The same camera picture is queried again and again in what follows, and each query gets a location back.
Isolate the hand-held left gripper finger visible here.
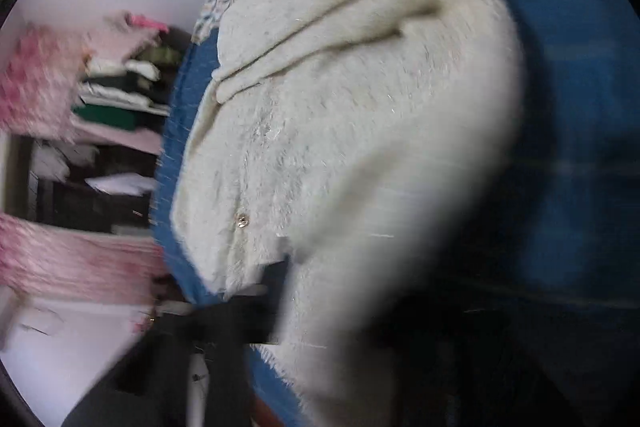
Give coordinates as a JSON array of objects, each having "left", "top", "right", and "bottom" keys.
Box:
[{"left": 64, "top": 256, "right": 292, "bottom": 427}]

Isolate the cream fluffy cardigan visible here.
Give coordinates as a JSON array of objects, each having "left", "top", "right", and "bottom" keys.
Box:
[{"left": 169, "top": 0, "right": 527, "bottom": 427}]

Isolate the shelf with folded clothes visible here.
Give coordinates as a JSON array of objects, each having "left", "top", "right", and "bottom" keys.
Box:
[{"left": 29, "top": 26, "right": 195, "bottom": 239}]

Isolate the pink patterned cloth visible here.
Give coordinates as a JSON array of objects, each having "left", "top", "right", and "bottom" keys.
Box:
[
  {"left": 0, "top": 213, "right": 170, "bottom": 309},
  {"left": 0, "top": 11, "right": 170, "bottom": 144}
]

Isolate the blue plaid blanket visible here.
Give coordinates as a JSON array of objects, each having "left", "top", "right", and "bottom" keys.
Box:
[{"left": 149, "top": 0, "right": 640, "bottom": 427}]

